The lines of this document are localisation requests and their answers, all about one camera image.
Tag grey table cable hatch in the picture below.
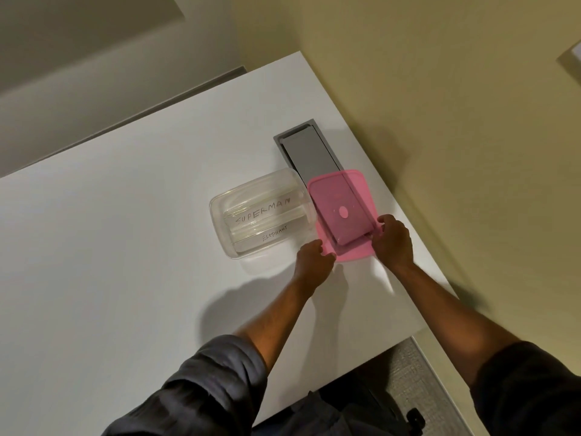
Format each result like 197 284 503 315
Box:
274 119 374 246

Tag person's right forearm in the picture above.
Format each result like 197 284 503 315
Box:
389 260 523 389

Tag person's left forearm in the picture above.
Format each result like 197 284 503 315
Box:
233 278 317 375

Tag dark grey left sleeve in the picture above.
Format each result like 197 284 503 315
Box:
102 334 268 436

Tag person's left hand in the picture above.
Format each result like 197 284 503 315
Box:
294 239 337 298

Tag clear plastic food container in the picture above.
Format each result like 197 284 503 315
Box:
209 167 317 260

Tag dark grey sleeve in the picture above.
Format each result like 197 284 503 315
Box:
102 334 268 436
469 341 581 436

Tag black chair base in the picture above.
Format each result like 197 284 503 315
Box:
368 389 426 436

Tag dark grey right sleeve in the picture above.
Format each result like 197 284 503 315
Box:
469 341 581 436

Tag narrow white paper strip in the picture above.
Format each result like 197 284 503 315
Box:
244 220 315 246

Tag person's right hand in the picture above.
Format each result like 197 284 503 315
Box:
371 214 415 273

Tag pink translucent plastic lid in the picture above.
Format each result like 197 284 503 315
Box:
307 170 386 263

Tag wide white paper strip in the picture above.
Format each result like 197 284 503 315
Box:
228 192 308 228

